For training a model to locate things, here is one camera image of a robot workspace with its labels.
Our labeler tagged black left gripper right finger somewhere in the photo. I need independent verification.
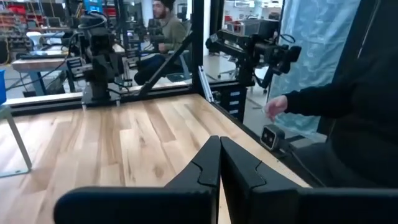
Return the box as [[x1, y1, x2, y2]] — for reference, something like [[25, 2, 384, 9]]
[[220, 136, 398, 224]]

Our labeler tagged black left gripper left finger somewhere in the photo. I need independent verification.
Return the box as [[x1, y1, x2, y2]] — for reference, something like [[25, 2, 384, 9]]
[[53, 135, 221, 224]]

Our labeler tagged person's hand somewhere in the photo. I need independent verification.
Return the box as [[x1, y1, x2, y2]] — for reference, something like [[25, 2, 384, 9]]
[[264, 95, 289, 122]]

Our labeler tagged silver aluminium bar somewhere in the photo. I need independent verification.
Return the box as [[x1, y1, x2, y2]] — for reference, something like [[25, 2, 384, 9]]
[[198, 65, 215, 103]]

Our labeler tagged person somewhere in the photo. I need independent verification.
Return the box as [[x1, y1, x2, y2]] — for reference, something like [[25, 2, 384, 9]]
[[284, 0, 398, 189], [133, 0, 189, 86]]

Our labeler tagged pale blue plastic curtain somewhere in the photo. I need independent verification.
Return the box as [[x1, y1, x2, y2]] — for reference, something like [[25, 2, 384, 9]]
[[269, 0, 361, 139]]

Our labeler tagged background black robot rig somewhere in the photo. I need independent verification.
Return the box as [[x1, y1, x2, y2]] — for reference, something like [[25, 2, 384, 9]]
[[205, 18, 302, 124]]

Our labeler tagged pale green perforated metal shelf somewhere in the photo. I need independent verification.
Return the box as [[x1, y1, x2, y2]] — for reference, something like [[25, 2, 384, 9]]
[[0, 104, 33, 179]]

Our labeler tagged wooden workbench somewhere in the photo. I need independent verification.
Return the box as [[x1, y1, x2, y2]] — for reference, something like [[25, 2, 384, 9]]
[[11, 55, 71, 96]]

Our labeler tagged red storage bins rack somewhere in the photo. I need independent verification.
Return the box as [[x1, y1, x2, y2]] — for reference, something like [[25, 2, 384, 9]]
[[0, 2, 27, 22]]

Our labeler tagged small grey camera box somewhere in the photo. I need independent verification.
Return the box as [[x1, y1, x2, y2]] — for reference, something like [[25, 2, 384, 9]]
[[259, 124, 286, 152]]

